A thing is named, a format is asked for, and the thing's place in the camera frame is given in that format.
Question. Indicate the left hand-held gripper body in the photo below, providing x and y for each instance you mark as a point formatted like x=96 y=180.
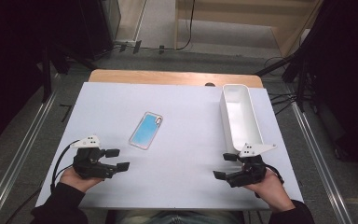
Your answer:
x=88 y=163

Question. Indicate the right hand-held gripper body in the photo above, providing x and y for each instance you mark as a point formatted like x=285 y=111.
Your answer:
x=250 y=171

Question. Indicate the white plastic bin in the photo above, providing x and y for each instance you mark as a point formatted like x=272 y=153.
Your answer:
x=240 y=118

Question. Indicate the person's left hand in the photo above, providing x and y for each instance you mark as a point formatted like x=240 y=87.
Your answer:
x=74 y=182

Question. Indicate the person's right hand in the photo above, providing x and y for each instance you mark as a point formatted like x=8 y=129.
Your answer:
x=273 y=193

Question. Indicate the white board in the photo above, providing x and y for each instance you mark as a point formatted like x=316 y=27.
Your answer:
x=174 y=174

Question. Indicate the wooden table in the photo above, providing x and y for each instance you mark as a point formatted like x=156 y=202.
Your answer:
x=155 y=77

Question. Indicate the black upright stand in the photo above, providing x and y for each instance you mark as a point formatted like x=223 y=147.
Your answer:
x=46 y=77

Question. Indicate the black stand leg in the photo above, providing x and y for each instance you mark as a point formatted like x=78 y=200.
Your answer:
x=275 y=65

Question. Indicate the black curtain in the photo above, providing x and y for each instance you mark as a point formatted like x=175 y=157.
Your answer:
x=348 y=77
x=9 y=62

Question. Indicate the black cabinet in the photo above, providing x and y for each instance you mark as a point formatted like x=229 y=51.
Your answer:
x=99 y=25

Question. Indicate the metal floor rail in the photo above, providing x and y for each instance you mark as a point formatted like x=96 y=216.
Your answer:
x=320 y=161
x=18 y=161

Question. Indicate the light wooden shelf frame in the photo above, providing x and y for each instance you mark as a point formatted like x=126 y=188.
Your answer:
x=230 y=11

